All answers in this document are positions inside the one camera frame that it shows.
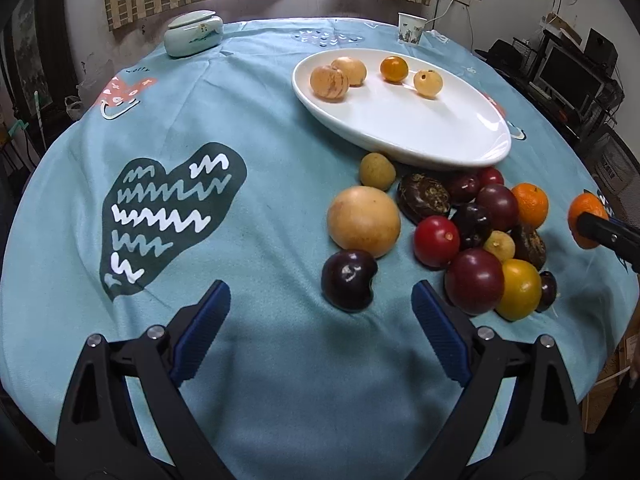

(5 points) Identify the white oval plate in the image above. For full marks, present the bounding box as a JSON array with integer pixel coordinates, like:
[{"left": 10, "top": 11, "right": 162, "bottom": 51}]
[{"left": 292, "top": 48, "right": 512, "bottom": 170}]

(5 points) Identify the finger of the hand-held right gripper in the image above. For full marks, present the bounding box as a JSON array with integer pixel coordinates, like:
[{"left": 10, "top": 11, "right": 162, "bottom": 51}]
[{"left": 577, "top": 211, "right": 640, "bottom": 272}]

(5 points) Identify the large yellow pear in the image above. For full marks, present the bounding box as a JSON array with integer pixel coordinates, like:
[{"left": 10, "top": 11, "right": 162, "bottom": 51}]
[{"left": 327, "top": 186, "right": 402, "bottom": 259}]

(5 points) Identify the dark red plum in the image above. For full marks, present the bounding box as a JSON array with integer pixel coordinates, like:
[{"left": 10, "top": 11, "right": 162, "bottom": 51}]
[
  {"left": 444, "top": 248, "right": 505, "bottom": 316},
  {"left": 475, "top": 184, "right": 519, "bottom": 233}
]

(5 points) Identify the cardboard box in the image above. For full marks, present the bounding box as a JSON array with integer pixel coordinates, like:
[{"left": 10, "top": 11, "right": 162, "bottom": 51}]
[{"left": 581, "top": 320, "right": 640, "bottom": 435}]

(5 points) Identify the black mesh chair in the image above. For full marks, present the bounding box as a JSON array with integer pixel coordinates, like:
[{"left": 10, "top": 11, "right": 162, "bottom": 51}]
[{"left": 585, "top": 124, "right": 640, "bottom": 222}]

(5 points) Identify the dark framed picture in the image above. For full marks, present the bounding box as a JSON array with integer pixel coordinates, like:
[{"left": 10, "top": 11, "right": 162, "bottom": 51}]
[{"left": 9, "top": 0, "right": 52, "bottom": 113}]

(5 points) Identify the large dark purple plum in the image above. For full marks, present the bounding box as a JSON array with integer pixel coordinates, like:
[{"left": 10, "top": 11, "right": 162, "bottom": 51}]
[{"left": 321, "top": 249, "right": 379, "bottom": 312}]

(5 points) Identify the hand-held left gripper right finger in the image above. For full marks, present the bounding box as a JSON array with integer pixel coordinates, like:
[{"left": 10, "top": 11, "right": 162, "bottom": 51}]
[{"left": 411, "top": 280, "right": 587, "bottom": 480}]

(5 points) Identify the orange mandarin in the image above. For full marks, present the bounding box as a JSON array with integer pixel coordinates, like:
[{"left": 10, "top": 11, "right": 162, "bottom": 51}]
[
  {"left": 510, "top": 182, "right": 550, "bottom": 228},
  {"left": 568, "top": 192, "right": 611, "bottom": 250}
]

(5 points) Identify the pale tan loquat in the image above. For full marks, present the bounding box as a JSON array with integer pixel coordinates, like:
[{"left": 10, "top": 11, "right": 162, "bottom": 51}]
[{"left": 413, "top": 69, "right": 444, "bottom": 100}]

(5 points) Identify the pale green lidded ceramic jar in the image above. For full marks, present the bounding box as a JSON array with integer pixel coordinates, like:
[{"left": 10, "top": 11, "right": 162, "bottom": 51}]
[{"left": 164, "top": 10, "right": 224, "bottom": 58}]

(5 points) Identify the greenish yellow longan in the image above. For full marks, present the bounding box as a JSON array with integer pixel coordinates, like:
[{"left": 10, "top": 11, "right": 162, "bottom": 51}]
[{"left": 359, "top": 153, "right": 397, "bottom": 192}]

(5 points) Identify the large dark brown mangosteen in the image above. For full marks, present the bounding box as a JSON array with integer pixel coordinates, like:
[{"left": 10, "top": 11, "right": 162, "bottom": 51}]
[{"left": 397, "top": 172, "right": 452, "bottom": 226}]

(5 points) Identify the black speaker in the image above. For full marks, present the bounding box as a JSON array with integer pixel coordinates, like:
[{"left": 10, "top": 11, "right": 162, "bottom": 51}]
[{"left": 584, "top": 28, "right": 619, "bottom": 67}]

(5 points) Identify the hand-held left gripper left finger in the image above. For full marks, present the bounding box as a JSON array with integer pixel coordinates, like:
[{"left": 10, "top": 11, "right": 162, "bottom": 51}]
[{"left": 56, "top": 280, "right": 232, "bottom": 480}]

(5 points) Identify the small dark purple plum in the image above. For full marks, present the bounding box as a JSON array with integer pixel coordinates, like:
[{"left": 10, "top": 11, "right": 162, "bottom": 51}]
[{"left": 536, "top": 270, "right": 558, "bottom": 312}]

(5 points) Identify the black computer monitor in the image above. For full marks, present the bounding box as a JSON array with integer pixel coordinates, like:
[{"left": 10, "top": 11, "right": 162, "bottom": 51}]
[{"left": 539, "top": 41, "right": 608, "bottom": 112}]

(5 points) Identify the light blue printed tablecloth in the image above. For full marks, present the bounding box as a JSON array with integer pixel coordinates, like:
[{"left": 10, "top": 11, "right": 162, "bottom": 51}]
[{"left": 0, "top": 17, "right": 640, "bottom": 480}]

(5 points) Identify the small dark brown mangosteen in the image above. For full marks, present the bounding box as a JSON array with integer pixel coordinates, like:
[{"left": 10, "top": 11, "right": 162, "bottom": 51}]
[{"left": 510, "top": 224, "right": 547, "bottom": 271}]

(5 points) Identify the small red cherry tomato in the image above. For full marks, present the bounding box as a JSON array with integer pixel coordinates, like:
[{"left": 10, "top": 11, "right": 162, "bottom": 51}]
[{"left": 477, "top": 166, "right": 505, "bottom": 188}]

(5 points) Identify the black hat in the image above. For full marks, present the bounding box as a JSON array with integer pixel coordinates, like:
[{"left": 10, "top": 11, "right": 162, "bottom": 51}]
[{"left": 475, "top": 39, "right": 524, "bottom": 74}]

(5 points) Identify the small orange tomato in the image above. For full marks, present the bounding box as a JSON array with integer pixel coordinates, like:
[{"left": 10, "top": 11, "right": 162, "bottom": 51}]
[{"left": 380, "top": 56, "right": 409, "bottom": 84}]

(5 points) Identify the printed paper cup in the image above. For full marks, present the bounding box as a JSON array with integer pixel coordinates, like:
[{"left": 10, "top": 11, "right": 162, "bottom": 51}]
[{"left": 397, "top": 12, "right": 427, "bottom": 47}]

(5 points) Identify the yellow tomato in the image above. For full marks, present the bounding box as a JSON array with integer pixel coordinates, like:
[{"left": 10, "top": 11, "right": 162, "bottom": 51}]
[{"left": 495, "top": 258, "right": 543, "bottom": 322}]

